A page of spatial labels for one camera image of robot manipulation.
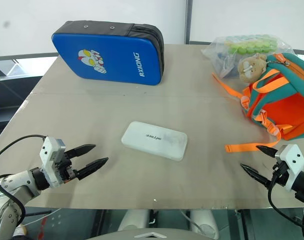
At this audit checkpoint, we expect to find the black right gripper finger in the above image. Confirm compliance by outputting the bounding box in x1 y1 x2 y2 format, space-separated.
255 145 278 158
239 163 272 189

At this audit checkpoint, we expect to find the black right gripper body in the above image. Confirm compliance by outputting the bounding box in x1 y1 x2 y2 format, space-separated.
269 159 290 188

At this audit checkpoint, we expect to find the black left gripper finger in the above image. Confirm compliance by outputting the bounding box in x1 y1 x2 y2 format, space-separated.
63 143 97 159
75 156 110 181

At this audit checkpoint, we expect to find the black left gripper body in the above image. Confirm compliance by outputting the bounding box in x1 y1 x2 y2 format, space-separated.
54 149 78 185

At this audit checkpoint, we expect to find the teal and orange backpack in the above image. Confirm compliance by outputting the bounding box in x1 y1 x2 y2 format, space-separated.
211 52 304 154

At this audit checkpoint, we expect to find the white rectangular pouch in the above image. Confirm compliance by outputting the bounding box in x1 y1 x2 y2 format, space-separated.
120 121 188 162

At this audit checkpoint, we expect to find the grey robot torso front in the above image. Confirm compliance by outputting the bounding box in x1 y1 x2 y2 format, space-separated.
86 226 218 240

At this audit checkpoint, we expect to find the blue cartoon print pad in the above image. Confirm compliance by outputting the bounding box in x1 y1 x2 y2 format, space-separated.
51 20 165 87

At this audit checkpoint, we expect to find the clear plastic bag with toys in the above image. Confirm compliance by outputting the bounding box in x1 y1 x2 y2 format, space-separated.
200 33 297 80

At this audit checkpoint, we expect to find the grey vertical pole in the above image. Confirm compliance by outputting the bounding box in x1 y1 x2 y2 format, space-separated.
183 0 193 45

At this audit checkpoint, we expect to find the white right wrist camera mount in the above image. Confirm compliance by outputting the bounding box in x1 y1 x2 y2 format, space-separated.
275 143 304 192

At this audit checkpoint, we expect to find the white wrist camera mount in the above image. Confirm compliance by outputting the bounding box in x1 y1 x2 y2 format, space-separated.
275 143 304 192
39 136 67 188

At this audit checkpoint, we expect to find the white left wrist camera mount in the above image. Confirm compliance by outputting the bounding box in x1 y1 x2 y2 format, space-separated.
39 136 67 188

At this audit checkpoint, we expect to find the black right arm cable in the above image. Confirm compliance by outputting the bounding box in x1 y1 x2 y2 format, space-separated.
267 172 304 232

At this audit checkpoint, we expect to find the beige plush toy keychain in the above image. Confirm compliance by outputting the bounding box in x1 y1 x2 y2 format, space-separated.
237 53 268 84

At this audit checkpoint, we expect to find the grey window rail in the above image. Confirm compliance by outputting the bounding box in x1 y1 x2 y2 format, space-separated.
0 51 60 81

